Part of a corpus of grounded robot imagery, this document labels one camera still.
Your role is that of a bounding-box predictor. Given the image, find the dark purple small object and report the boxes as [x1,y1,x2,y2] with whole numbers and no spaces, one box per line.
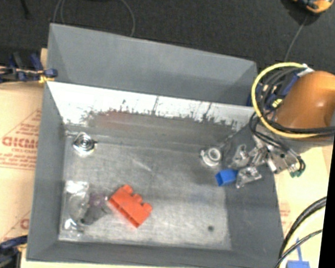
[80,191,111,228]

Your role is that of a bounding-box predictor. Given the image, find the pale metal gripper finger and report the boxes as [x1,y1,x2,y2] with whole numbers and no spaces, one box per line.
[234,165,264,192]
[228,142,257,170]

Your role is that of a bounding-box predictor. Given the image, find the brown cardboard board red print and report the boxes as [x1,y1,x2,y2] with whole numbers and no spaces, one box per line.
[0,41,55,254]

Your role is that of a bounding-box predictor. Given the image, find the blue block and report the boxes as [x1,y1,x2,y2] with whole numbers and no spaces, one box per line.
[213,166,240,190]

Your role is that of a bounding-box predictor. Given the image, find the orange-red toy brick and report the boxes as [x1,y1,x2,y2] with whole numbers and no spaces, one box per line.
[104,182,156,230]

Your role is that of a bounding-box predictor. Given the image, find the white ring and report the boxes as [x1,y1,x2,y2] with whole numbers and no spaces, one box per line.
[198,145,225,169]

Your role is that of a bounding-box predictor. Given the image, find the clear plastic bag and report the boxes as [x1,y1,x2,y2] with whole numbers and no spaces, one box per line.
[59,178,116,238]

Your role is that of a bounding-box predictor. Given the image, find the grey metal bin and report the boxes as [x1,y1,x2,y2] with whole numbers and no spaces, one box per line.
[18,22,308,268]

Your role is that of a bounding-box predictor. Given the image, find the silver metal spiral ring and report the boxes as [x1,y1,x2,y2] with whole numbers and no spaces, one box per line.
[70,130,100,159]

